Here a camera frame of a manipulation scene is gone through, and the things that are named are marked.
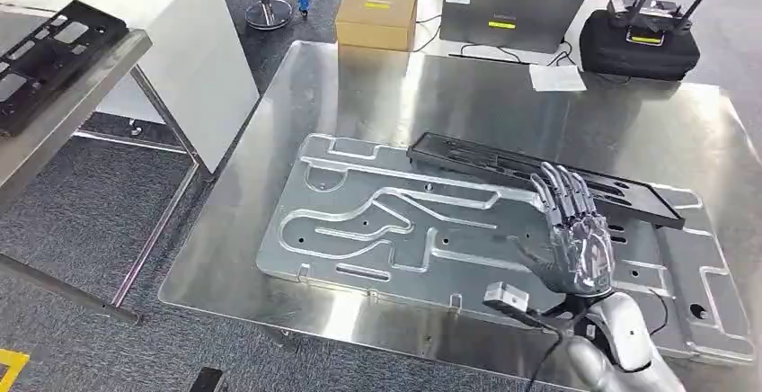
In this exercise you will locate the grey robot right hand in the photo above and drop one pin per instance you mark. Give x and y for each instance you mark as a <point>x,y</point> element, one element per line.
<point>580,252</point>

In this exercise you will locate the black plastic plate frame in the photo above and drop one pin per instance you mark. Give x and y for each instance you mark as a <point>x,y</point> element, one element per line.
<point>113,35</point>
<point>476,160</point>

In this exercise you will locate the dark robot left arm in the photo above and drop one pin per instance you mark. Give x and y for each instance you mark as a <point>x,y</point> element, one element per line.
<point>206,381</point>

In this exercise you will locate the white paper sheet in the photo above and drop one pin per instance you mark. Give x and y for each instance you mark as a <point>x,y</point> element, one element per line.
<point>556,78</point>

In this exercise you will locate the black carry bag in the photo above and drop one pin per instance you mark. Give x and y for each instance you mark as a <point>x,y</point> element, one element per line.
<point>637,58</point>

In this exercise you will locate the machined aluminium jig plate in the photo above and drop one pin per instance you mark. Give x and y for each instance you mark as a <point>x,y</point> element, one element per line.
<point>357,198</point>

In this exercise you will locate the black controller with antennas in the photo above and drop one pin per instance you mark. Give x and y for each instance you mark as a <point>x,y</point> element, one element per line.
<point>646,19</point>

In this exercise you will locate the grey laptop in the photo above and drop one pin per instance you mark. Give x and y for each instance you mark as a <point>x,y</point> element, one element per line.
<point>512,14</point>

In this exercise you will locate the brown cardboard box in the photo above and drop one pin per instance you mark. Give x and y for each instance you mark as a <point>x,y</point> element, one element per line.
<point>375,26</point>

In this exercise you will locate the steel side table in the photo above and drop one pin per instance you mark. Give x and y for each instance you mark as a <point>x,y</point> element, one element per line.
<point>77,103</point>

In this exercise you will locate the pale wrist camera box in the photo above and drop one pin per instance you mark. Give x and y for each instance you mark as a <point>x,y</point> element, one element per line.
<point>506,296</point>

